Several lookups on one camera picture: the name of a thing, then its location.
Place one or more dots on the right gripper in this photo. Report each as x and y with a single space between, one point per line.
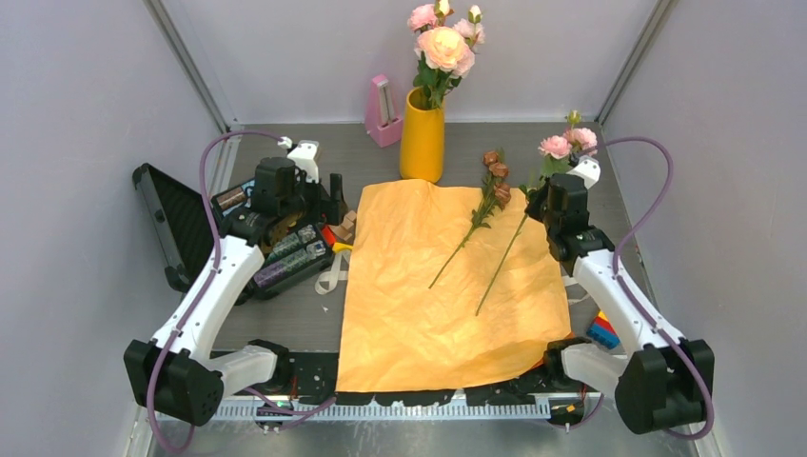
533 208

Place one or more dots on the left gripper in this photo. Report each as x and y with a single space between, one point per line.
335 208

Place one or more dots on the pink bud flower stem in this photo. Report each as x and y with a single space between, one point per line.
555 148

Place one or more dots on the cream ribbon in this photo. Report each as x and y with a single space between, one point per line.
332 276

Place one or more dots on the orange yellow wrapping paper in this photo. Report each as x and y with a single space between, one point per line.
433 304

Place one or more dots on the brown dried flower stem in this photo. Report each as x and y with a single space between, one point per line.
496 194

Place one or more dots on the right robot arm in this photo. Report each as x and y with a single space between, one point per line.
664 381

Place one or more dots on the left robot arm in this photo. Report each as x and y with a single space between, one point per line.
267 237

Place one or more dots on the yellow vase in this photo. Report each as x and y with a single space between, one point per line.
423 140

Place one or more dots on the wooden blocks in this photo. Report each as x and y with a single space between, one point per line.
345 232

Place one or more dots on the red block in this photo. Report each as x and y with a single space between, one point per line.
328 235

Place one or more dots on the pink metronome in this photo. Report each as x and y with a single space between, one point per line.
382 120

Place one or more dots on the colourful toy brick stack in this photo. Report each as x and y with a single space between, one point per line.
601 331

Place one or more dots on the black open case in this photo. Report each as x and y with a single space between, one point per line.
177 213

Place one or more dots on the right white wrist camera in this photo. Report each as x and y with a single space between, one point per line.
588 169

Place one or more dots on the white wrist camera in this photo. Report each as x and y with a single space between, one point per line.
588 169
305 155

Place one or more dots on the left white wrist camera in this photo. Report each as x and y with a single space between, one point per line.
305 155

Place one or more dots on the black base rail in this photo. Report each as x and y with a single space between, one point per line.
314 375

